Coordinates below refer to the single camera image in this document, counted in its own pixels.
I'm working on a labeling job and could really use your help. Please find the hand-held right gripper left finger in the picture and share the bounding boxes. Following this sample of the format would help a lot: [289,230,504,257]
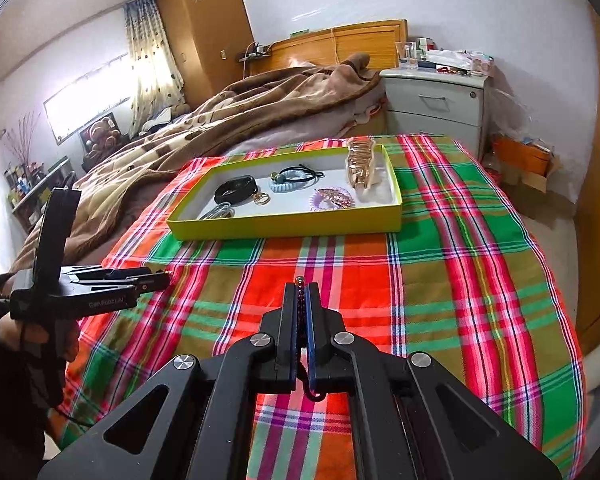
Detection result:
[37,282,308,480]

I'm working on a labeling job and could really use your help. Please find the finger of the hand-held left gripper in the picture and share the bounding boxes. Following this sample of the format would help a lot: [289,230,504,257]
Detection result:
[62,265,155,282]
[105,272,172,297]

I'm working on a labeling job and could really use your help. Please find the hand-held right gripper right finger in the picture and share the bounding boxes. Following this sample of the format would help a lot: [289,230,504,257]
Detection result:
[305,282,563,480]

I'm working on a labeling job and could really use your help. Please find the dark beaded bracelet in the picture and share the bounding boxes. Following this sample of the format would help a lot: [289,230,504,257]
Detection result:
[292,276,328,402]

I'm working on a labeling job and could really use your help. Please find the silver carabiner clip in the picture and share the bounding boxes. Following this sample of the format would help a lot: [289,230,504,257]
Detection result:
[197,201,236,221]

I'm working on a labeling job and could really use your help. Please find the yellow-green shallow box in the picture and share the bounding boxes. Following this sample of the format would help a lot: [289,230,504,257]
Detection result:
[166,144,405,242]

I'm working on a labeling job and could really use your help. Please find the purple spiral hair tie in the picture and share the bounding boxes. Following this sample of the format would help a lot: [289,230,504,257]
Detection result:
[307,190,353,212]

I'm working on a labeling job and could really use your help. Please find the pink rhinestone hair clip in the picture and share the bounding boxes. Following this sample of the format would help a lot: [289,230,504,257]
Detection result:
[314,186,353,208]

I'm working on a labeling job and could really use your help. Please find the blue spiral hair tie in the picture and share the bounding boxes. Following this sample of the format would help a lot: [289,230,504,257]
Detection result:
[270,170,306,195]

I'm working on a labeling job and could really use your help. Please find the black hair tie gold bead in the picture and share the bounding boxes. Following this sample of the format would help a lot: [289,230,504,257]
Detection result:
[269,162,326,183]

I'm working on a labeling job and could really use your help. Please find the person's left forearm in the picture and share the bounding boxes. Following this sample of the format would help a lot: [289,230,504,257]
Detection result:
[0,297,48,480]

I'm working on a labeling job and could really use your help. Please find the person's left hand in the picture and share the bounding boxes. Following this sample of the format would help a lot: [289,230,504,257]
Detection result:
[0,316,80,362]

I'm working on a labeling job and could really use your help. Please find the shelf with bottles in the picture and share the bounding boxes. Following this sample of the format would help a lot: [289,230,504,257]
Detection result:
[2,157,76,233]

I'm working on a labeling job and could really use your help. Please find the dried branches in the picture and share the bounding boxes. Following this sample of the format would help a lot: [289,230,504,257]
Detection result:
[2,112,41,166]

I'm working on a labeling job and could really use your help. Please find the brown teddy bear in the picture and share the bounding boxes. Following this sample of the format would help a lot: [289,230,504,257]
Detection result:
[80,114,123,153]

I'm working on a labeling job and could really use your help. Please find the plaid cloth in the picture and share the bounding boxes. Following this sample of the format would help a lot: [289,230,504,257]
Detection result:
[60,132,588,480]

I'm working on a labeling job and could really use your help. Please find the window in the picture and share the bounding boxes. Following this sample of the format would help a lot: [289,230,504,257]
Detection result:
[42,52,133,146]

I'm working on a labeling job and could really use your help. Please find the brown patterned blanket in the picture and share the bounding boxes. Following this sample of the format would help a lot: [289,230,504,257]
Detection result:
[0,52,381,301]

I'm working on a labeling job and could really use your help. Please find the gold hair claw clip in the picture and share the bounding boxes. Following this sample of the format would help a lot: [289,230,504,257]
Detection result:
[345,137,383,190]

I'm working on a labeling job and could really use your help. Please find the dotted curtain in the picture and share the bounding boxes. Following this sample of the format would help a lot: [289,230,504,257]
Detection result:
[123,0,186,136]

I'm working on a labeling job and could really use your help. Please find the mauve bed sheet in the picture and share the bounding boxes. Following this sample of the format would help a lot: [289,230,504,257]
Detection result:
[230,72,386,156]

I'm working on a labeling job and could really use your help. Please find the wooden wardrobe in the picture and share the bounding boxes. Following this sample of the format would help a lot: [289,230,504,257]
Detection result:
[157,0,256,106]

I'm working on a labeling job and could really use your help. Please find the grey nightstand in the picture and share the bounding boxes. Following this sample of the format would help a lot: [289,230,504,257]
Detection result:
[380,65,496,161]

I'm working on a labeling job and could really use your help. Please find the cardboard box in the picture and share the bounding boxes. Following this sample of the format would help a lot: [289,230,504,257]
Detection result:
[515,170,551,193]

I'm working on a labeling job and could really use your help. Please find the orange box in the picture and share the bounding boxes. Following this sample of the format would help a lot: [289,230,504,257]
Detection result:
[492,135,553,176]

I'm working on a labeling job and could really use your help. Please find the clear glass tumbler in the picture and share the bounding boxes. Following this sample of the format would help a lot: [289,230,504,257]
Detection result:
[396,40,421,66]

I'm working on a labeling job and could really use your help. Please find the wooden headboard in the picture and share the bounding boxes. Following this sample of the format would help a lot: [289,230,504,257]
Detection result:
[250,19,409,81]

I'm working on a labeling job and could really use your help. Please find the clear plastic bag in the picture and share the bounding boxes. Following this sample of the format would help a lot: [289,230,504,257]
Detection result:
[490,80,531,136]

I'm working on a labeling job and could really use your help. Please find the nightstand clutter pile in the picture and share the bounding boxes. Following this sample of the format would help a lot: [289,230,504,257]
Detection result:
[415,37,496,78]

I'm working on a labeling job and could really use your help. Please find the black bracelet band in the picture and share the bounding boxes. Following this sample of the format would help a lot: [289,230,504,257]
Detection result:
[214,176,258,206]

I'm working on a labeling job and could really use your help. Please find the black cable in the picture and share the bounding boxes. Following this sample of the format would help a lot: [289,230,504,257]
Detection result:
[45,400,97,430]

